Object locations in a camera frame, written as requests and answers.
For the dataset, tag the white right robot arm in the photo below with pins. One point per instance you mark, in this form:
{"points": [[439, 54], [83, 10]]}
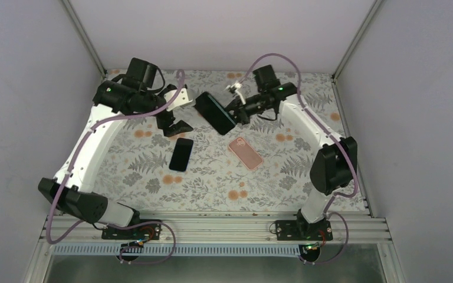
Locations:
{"points": [[333, 172]]}

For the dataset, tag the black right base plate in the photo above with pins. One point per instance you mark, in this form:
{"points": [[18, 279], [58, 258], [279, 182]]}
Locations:
{"points": [[295, 230]]}

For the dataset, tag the floral patterned table mat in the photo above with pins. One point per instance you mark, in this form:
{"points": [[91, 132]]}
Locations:
{"points": [[135, 170]]}

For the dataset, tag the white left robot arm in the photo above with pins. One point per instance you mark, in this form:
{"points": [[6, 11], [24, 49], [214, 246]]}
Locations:
{"points": [[129, 95]]}

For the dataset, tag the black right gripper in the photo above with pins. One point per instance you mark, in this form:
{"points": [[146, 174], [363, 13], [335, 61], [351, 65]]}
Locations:
{"points": [[241, 115]]}

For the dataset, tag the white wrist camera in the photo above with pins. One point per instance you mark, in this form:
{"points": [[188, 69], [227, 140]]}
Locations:
{"points": [[185, 97], [235, 90]]}

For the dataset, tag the aluminium front rail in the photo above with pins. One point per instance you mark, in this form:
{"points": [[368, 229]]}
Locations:
{"points": [[245, 228]]}

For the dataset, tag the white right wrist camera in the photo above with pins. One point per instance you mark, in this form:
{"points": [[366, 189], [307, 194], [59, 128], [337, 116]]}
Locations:
{"points": [[235, 90]]}

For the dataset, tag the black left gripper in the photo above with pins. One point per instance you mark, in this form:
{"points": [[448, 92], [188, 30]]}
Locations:
{"points": [[163, 124]]}

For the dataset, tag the blue black phone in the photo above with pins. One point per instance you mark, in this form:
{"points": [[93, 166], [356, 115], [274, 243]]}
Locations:
{"points": [[214, 113]]}

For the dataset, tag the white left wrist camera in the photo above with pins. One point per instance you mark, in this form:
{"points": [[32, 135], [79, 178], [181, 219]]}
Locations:
{"points": [[185, 97]]}

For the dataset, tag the slotted grey cable duct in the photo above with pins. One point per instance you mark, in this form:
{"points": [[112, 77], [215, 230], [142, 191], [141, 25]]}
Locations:
{"points": [[188, 249]]}

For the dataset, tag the pink phone case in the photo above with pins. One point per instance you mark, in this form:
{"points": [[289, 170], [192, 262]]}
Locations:
{"points": [[247, 155]]}

